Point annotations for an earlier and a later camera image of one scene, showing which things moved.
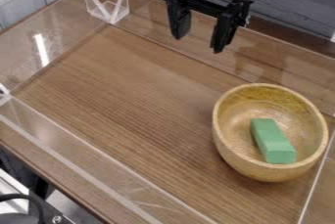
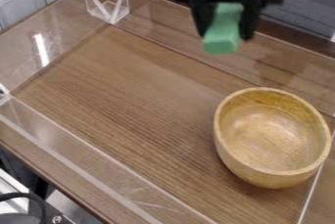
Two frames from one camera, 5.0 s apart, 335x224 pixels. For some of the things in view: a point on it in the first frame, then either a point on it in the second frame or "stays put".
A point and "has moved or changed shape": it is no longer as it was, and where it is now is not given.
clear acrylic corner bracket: [108, 12] stays put
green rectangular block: [276, 147] has moved or changed shape
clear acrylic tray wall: [102, 182] stays put
